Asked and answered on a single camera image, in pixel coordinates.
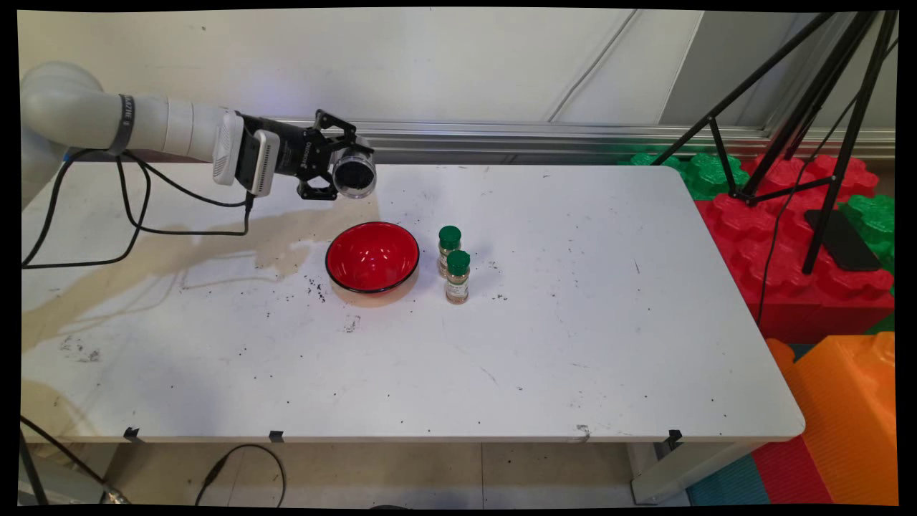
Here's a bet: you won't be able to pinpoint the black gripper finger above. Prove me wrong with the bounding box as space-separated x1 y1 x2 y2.
312 109 359 148
296 176 339 202

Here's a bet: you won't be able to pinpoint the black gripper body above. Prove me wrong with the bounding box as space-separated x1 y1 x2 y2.
276 125 335 183

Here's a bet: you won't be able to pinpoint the black seeds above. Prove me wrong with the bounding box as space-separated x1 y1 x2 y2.
333 154 373 196

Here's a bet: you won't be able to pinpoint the clear plastic jar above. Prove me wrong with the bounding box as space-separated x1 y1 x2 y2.
330 136 378 200

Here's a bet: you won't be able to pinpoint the red bowl with black rim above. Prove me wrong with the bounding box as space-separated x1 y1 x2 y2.
325 221 421 296

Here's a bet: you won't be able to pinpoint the green-capped glass spice bottle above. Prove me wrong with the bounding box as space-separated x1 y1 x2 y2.
444 249 472 305
437 225 463 279

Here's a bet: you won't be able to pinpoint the green foam building block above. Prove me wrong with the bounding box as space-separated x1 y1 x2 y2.
630 152 749 201
838 193 896 277

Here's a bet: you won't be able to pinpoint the white table leg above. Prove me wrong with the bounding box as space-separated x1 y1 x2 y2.
630 441 760 505

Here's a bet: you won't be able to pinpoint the black tripod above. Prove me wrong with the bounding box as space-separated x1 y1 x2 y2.
648 11 900 277

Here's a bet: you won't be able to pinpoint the teal floor mat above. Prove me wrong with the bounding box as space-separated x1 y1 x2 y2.
686 453 771 506

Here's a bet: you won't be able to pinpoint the black flat phone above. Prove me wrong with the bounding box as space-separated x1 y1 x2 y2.
802 208 882 272

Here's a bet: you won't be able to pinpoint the red floor mat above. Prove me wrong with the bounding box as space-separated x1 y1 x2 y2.
751 434 835 506

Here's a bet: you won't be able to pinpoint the orange foam building block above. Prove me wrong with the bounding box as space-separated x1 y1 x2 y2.
763 331 900 506

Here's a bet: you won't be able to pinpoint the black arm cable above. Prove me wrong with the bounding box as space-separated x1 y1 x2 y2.
21 147 255 269

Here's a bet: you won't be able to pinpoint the aluminium wall rail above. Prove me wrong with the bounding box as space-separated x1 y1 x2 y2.
236 117 896 162

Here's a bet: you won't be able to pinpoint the black floor cable with plug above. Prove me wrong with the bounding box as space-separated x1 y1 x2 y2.
195 444 286 508

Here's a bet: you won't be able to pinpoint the black cable with metal connector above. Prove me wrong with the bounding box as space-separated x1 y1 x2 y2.
20 416 131 505

